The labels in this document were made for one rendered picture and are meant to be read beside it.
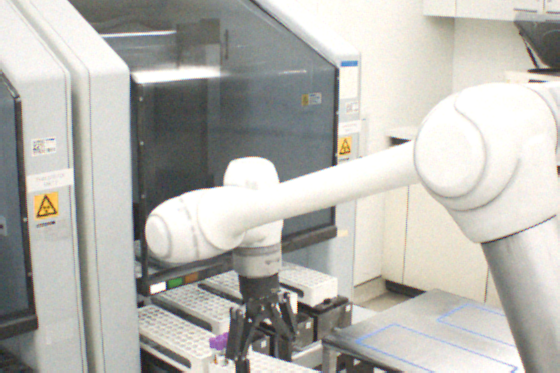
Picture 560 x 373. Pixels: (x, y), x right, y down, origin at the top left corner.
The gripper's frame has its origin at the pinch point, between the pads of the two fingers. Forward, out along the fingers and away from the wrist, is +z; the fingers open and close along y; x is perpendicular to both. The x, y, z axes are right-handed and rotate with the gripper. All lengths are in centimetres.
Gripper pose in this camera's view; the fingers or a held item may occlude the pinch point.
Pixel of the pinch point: (265, 372)
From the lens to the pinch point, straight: 150.0
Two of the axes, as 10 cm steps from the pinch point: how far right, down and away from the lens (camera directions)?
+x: -7.1, -0.5, 7.0
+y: 7.0, -1.4, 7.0
